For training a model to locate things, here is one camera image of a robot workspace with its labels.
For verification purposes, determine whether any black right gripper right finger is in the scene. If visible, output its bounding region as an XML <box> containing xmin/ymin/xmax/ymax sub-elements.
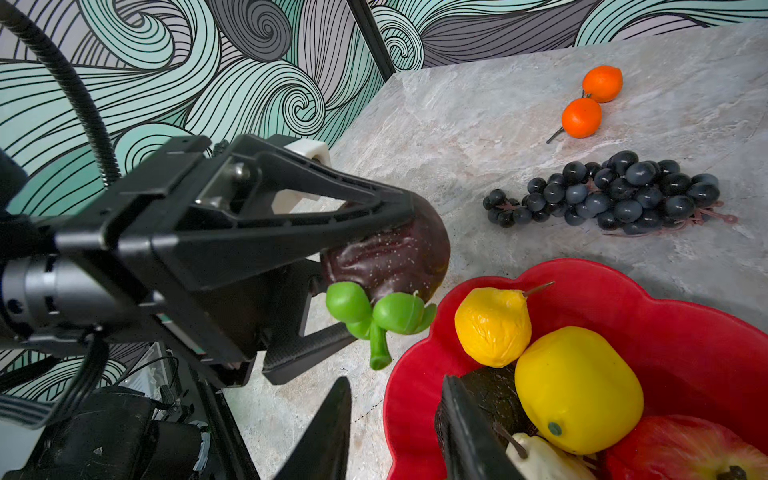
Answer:
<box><xmin>439</xmin><ymin>376</ymin><xmax>524</xmax><ymax>480</ymax></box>

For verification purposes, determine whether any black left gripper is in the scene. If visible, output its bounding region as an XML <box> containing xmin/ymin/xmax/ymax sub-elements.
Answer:
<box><xmin>53</xmin><ymin>135</ymin><xmax>416</xmax><ymax>387</ymax></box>

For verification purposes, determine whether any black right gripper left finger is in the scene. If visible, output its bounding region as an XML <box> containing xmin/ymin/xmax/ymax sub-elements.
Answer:
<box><xmin>274</xmin><ymin>377</ymin><xmax>352</xmax><ymax>480</ymax></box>

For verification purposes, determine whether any dark avocado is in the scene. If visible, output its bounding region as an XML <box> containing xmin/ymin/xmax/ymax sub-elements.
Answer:
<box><xmin>459</xmin><ymin>362</ymin><xmax>537</xmax><ymax>435</ymax></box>

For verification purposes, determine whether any beige garlic bulb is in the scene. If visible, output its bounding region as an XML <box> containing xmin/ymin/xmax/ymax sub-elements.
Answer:
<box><xmin>493</xmin><ymin>422</ymin><xmax>596</xmax><ymax>480</ymax></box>

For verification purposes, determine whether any large yellow lemon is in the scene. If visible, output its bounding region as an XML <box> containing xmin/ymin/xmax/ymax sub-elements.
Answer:
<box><xmin>515</xmin><ymin>326</ymin><xmax>644</xmax><ymax>455</ymax></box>

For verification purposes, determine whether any small wrinkled yellow fruit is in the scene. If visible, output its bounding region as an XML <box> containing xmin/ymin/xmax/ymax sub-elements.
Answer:
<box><xmin>454</xmin><ymin>281</ymin><xmax>555</xmax><ymax>368</ymax></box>

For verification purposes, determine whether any dark brown passion fruit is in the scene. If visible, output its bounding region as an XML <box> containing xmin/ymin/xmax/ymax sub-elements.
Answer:
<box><xmin>320</xmin><ymin>194</ymin><xmax>451</xmax><ymax>370</ymax></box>

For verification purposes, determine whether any red apple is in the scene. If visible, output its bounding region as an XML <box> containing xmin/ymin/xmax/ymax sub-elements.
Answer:
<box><xmin>601</xmin><ymin>415</ymin><xmax>767</xmax><ymax>479</ymax></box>

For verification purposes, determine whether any red flower-shaped fruit bowl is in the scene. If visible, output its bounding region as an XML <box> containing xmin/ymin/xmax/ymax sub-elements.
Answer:
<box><xmin>383</xmin><ymin>258</ymin><xmax>767</xmax><ymax>479</ymax></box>

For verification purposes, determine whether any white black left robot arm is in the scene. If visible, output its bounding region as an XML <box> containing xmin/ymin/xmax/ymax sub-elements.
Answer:
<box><xmin>1</xmin><ymin>135</ymin><xmax>419</xmax><ymax>479</ymax></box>

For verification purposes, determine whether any dark purple grape bunch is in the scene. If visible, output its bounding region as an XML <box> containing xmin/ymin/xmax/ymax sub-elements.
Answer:
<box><xmin>482</xmin><ymin>150</ymin><xmax>739</xmax><ymax>237</ymax></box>

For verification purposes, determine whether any lower orange cherry tomato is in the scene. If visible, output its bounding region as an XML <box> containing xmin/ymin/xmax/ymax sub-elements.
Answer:
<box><xmin>546</xmin><ymin>97</ymin><xmax>602</xmax><ymax>144</ymax></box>

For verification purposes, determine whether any orange cherry tomato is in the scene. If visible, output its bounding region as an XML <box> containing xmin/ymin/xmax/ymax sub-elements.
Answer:
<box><xmin>582</xmin><ymin>65</ymin><xmax>623</xmax><ymax>103</ymax></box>
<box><xmin>546</xmin><ymin>97</ymin><xmax>602</xmax><ymax>144</ymax></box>

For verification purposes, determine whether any upper orange cherry tomato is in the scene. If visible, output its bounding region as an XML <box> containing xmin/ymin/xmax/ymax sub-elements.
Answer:
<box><xmin>582</xmin><ymin>65</ymin><xmax>623</xmax><ymax>103</ymax></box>

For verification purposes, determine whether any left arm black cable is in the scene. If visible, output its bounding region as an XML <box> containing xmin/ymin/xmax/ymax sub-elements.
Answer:
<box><xmin>0</xmin><ymin>0</ymin><xmax>122</xmax><ymax>187</ymax></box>

